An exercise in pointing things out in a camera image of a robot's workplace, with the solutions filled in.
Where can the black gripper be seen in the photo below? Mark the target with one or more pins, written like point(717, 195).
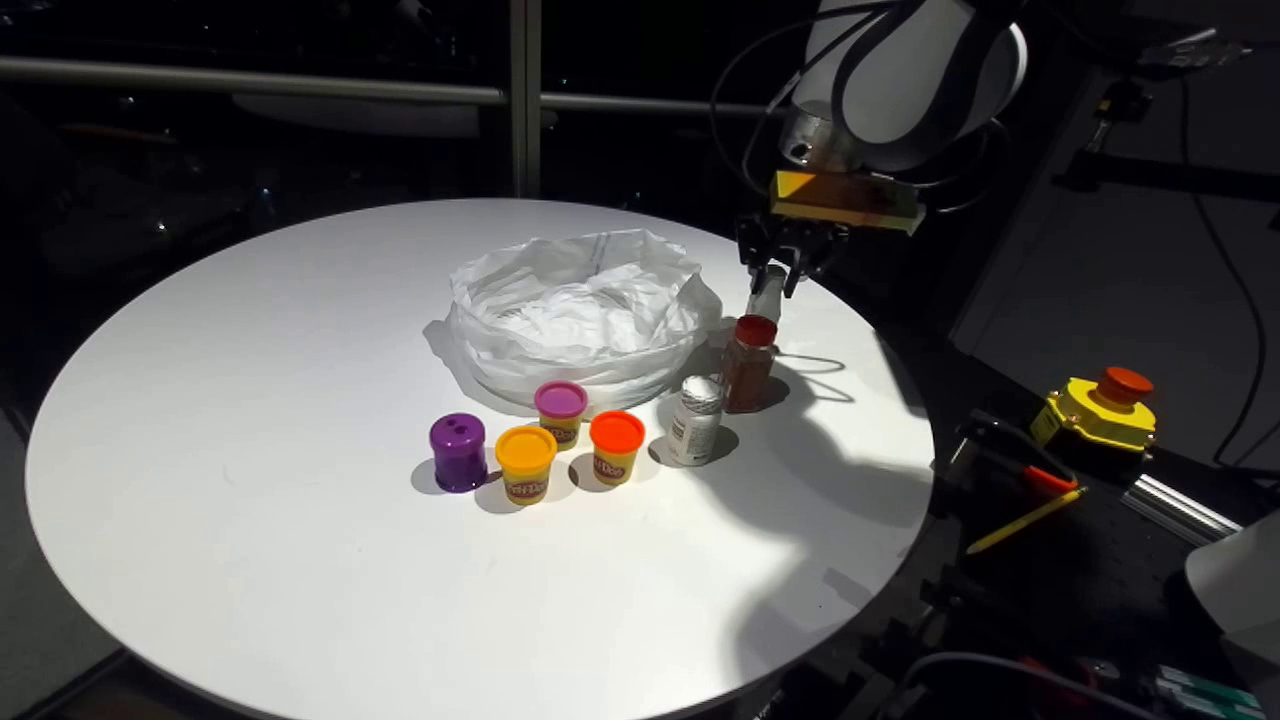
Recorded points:
point(773, 244)

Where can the white pill bottle blue label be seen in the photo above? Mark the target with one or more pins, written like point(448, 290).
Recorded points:
point(694, 427)

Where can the purple play dough tub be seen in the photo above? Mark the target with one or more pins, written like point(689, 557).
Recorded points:
point(457, 451)

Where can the white bottle white cap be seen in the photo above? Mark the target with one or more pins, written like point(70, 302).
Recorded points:
point(773, 290)

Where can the yellow lid play dough tub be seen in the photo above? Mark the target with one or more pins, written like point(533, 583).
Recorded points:
point(525, 461)

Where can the magenta lid play dough tub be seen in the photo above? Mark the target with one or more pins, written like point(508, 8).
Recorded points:
point(561, 404)

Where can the yellow wrist mount plate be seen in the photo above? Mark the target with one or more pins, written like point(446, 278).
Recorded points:
point(844, 202)

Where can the horizontal metal window rail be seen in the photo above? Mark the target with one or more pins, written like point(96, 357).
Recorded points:
point(267, 80)

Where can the spice jar with red lid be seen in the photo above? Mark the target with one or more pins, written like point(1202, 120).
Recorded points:
point(748, 363)

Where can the yellow pencil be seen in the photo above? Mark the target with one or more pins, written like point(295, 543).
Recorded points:
point(1024, 521)

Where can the white rounded cover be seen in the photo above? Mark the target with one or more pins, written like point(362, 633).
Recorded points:
point(1243, 584)

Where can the silver metal cylinder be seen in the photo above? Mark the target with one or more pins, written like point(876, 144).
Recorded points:
point(1183, 506)

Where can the grey window frame pillar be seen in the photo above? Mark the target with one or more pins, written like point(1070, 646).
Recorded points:
point(525, 95)

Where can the white crumpled plastic bag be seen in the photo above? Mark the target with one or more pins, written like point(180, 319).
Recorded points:
point(572, 315)

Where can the yellow emergency stop red button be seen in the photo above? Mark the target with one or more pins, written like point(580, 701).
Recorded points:
point(1100, 404)

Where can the orange lid play dough tub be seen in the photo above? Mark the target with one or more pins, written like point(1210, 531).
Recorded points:
point(616, 441)

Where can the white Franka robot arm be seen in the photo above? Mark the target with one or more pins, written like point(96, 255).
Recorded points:
point(923, 72)

